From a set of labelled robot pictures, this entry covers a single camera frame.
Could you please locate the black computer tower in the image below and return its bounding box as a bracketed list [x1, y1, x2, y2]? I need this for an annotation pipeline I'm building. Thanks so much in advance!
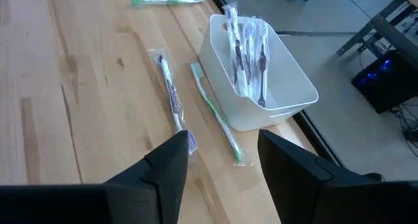
[351, 49, 418, 116]

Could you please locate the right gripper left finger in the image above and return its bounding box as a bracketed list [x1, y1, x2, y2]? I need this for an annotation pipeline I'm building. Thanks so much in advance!
[0, 129, 189, 224]

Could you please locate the grey metal table frame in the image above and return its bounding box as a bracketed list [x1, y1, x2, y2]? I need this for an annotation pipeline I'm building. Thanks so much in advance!
[336, 0, 418, 71]

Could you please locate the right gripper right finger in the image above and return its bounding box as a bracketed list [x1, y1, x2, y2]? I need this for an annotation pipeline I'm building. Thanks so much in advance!
[257, 129, 418, 224]

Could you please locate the black floor cable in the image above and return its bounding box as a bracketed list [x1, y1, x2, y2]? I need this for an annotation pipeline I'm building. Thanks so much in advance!
[388, 99, 418, 150]

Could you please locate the white plastic bin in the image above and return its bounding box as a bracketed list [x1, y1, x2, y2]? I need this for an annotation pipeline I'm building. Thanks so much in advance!
[199, 13, 319, 133]

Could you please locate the green toothbrush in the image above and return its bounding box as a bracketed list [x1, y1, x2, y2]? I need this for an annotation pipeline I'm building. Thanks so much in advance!
[129, 0, 206, 7]
[190, 61, 254, 168]

